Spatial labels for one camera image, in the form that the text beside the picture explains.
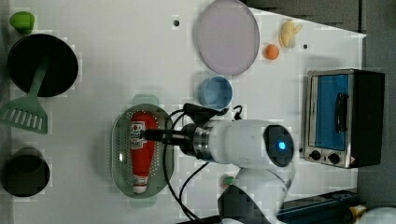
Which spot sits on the blue metal rail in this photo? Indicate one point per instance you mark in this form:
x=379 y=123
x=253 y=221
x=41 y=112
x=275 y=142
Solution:
x=329 y=208

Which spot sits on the red toy strawberry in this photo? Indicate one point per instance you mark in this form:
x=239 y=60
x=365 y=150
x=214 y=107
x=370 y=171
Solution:
x=227 y=181

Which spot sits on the green toy pepper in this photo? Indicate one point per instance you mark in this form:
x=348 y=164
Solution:
x=23 y=22

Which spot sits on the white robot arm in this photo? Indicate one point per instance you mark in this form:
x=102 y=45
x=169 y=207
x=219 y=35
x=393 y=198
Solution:
x=263 y=152

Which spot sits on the green plastic spatula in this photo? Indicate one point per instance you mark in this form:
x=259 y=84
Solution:
x=26 y=112

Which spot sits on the red plush ketchup bottle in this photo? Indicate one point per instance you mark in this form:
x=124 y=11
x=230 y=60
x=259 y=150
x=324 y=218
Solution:
x=141 y=149

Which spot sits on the black round pot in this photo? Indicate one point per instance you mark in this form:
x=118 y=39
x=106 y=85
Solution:
x=26 y=173

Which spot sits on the blue plastic cup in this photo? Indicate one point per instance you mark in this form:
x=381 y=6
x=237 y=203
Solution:
x=215 y=92

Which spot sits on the silver toaster oven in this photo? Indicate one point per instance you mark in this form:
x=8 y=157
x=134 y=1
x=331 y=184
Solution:
x=344 y=112

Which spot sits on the yellow toy banana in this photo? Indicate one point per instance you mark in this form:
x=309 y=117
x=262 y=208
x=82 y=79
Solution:
x=287 y=34

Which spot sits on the yellow red clamp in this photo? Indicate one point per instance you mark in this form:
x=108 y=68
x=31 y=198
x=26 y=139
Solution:
x=358 y=210

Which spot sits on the lilac round plate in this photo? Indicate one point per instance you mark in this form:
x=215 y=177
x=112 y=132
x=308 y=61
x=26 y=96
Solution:
x=228 y=37

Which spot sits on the green plastic strainer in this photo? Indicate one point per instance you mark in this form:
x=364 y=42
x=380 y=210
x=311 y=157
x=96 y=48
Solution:
x=163 y=161

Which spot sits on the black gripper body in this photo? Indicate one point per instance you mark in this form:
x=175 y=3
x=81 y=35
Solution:
x=182 y=138

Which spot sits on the orange toy fruit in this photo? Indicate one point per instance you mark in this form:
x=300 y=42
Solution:
x=271 y=52

